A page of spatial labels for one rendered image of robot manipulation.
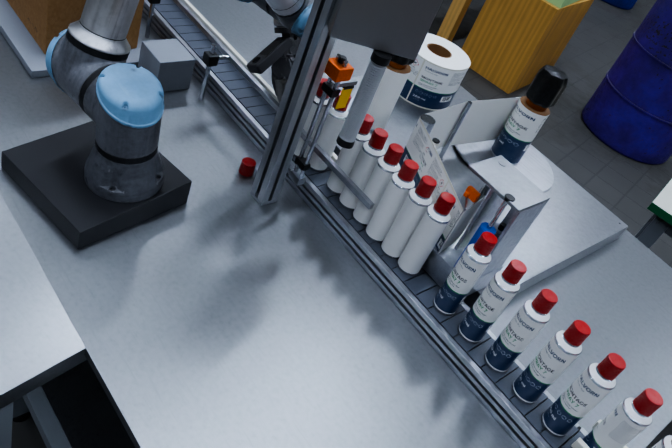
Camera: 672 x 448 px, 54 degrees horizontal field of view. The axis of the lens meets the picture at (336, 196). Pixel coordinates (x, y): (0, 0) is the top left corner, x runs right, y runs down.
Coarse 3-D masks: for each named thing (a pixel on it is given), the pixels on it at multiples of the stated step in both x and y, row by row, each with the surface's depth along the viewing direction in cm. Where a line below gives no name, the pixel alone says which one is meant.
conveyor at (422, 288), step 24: (168, 0) 195; (192, 24) 189; (192, 48) 179; (216, 48) 184; (216, 72) 174; (240, 96) 170; (264, 120) 165; (408, 288) 137; (432, 288) 139; (432, 312) 134; (456, 312) 136; (456, 336) 131; (480, 360) 129; (504, 384) 126; (528, 408) 124
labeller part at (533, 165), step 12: (468, 144) 187; (480, 144) 190; (492, 144) 192; (468, 156) 182; (480, 156) 185; (492, 156) 187; (528, 156) 194; (540, 156) 196; (528, 168) 188; (540, 168) 191; (540, 180) 186; (552, 180) 188
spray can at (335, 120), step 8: (336, 112) 147; (344, 112) 148; (328, 120) 148; (336, 120) 147; (344, 120) 148; (328, 128) 149; (336, 128) 149; (320, 136) 151; (328, 136) 150; (336, 136) 151; (320, 144) 152; (328, 144) 152; (336, 144) 154; (328, 152) 153; (312, 160) 155; (320, 160) 154; (312, 168) 156; (320, 168) 156
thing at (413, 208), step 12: (420, 180) 132; (432, 180) 132; (420, 192) 132; (432, 192) 133; (408, 204) 134; (420, 204) 133; (396, 216) 138; (408, 216) 135; (420, 216) 135; (396, 228) 138; (408, 228) 137; (384, 240) 142; (396, 240) 139; (408, 240) 139; (384, 252) 142; (396, 252) 141
